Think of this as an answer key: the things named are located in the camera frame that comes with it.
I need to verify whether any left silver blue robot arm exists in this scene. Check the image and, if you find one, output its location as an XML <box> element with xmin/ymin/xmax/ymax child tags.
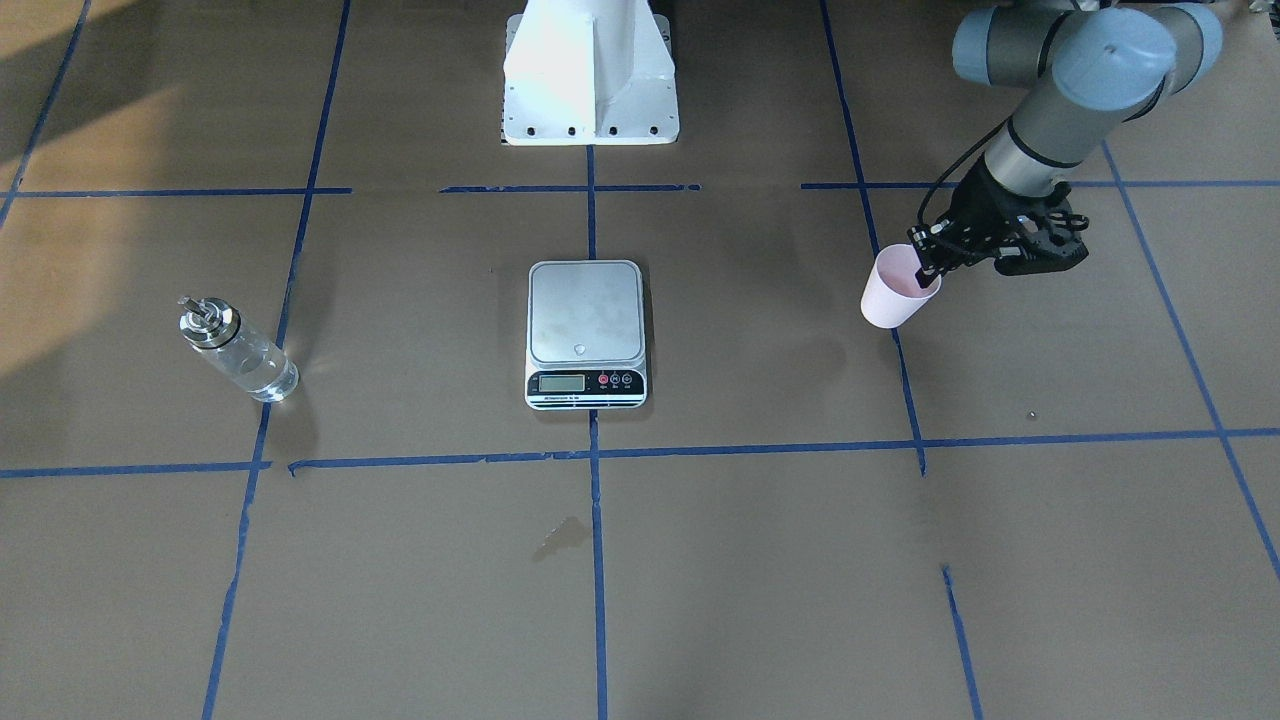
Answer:
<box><xmin>910</xmin><ymin>1</ymin><xmax>1225</xmax><ymax>288</ymax></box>

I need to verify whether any clear glass sauce bottle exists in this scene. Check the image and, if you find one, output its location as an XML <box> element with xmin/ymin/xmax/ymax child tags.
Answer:
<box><xmin>179</xmin><ymin>296</ymin><xmax>300</xmax><ymax>404</ymax></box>

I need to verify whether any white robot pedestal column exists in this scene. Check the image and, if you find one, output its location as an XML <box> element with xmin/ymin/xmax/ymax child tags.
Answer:
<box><xmin>500</xmin><ymin>1</ymin><xmax>681</xmax><ymax>147</ymax></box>

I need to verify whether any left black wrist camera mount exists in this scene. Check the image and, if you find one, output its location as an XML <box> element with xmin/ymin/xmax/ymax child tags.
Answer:
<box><xmin>995</xmin><ymin>181</ymin><xmax>1091</xmax><ymax>275</ymax></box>

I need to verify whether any pink paper cup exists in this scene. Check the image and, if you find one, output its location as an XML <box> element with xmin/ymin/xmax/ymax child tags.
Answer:
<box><xmin>860</xmin><ymin>243</ymin><xmax>943</xmax><ymax>329</ymax></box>

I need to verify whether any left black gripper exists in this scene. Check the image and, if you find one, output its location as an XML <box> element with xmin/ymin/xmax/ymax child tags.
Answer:
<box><xmin>908</xmin><ymin>158</ymin><xmax>1046</xmax><ymax>293</ymax></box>

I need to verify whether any silver digital kitchen scale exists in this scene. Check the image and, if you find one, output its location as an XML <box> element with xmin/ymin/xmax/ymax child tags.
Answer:
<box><xmin>524</xmin><ymin>259</ymin><xmax>649</xmax><ymax>411</ymax></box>

